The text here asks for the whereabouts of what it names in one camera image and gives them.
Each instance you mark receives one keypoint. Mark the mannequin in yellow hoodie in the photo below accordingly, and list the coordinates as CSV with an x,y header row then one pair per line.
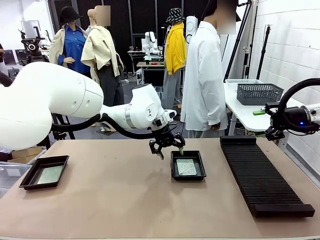
x,y
175,50

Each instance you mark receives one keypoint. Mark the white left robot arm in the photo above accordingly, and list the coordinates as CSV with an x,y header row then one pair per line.
x,y
50,95

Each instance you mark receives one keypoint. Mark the black ESD tray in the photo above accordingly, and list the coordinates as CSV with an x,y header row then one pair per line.
x,y
30,181
202,172

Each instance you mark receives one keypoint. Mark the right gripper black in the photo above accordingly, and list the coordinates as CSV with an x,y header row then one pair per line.
x,y
292,117

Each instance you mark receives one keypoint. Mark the clear storage box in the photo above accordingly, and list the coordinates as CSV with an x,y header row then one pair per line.
x,y
158,89

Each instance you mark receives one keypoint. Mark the mannequin in beige jacket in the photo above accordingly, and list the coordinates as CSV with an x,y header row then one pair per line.
x,y
102,55

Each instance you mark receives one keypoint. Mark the patterned bucket hat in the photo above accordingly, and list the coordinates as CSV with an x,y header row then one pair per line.
x,y
175,15

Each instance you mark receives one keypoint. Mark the grey plastic mesh basket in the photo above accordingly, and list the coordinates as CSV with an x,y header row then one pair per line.
x,y
260,93

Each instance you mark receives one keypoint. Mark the mannequin in blue shirt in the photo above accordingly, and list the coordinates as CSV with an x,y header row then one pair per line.
x,y
73,50

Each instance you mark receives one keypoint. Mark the person right hand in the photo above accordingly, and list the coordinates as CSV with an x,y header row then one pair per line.
x,y
215,127

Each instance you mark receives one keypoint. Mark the dark computer monitor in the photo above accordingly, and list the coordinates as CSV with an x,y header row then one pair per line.
x,y
20,55
8,57

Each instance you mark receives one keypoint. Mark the clear plastic bin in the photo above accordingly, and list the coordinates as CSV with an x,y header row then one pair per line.
x,y
231,81

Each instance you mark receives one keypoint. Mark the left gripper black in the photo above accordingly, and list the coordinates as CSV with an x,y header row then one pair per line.
x,y
165,136

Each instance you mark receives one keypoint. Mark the small white background robot arm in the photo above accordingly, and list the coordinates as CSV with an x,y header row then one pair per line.
x,y
148,43

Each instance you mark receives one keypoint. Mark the black brimmed hat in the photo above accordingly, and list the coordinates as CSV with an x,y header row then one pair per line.
x,y
68,15

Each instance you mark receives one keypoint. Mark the black step stool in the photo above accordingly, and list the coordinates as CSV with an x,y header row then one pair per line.
x,y
12,72

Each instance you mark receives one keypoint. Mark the green perforated circuit board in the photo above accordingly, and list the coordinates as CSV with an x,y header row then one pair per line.
x,y
187,167
51,174

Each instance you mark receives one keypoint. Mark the black camera tripod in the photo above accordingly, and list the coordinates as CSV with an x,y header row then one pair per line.
x,y
58,133

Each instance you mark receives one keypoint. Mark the white side table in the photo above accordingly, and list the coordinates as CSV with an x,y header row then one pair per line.
x,y
242,115

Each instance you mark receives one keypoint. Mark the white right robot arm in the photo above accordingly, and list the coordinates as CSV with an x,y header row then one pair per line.
x,y
315,112

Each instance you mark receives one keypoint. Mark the background work table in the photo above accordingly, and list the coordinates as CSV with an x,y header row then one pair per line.
x,y
150,64

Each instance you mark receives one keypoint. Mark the white tower device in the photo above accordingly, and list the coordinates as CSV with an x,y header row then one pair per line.
x,y
191,27

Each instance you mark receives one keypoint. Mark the thin black light stand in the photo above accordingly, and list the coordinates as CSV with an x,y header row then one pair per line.
x,y
263,50

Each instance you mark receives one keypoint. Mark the large clear plastic container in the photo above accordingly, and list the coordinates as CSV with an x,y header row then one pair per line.
x,y
10,175

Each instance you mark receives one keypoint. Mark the brown cardboard box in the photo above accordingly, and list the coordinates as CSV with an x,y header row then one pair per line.
x,y
27,152

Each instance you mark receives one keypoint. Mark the person in white shirt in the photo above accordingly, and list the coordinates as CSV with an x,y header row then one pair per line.
x,y
205,75

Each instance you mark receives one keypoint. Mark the person right forearm white sleeve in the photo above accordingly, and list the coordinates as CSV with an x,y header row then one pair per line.
x,y
217,110

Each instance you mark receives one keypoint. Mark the black slotted board rack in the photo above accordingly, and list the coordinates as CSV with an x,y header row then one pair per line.
x,y
265,185

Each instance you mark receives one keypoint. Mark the black tripod stand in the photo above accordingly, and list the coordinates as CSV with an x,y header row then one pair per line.
x,y
238,40

